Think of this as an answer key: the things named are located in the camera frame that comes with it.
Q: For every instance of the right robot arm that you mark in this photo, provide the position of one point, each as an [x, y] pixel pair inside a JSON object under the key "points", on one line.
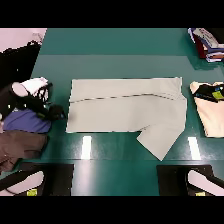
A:
{"points": [[208, 92]]}

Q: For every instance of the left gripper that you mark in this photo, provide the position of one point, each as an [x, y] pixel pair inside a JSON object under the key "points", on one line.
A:
{"points": [[56, 112]]}

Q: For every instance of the heap of clothes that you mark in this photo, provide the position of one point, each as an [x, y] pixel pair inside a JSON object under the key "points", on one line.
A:
{"points": [[208, 45]]}

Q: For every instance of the blue garment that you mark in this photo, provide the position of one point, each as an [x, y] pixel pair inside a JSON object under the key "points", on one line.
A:
{"points": [[28, 122]]}

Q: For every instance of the brown garment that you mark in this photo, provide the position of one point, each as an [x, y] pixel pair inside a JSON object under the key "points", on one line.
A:
{"points": [[20, 145]]}

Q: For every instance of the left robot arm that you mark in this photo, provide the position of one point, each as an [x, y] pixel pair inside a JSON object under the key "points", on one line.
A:
{"points": [[28, 88]]}

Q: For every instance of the light grey T-shirt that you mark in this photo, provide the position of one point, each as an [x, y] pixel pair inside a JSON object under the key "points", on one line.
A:
{"points": [[123, 106]]}

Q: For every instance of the beige garment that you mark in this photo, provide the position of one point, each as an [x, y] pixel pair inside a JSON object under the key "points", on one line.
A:
{"points": [[210, 116]]}

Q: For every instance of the black garment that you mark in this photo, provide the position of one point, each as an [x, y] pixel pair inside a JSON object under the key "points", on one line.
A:
{"points": [[16, 65]]}

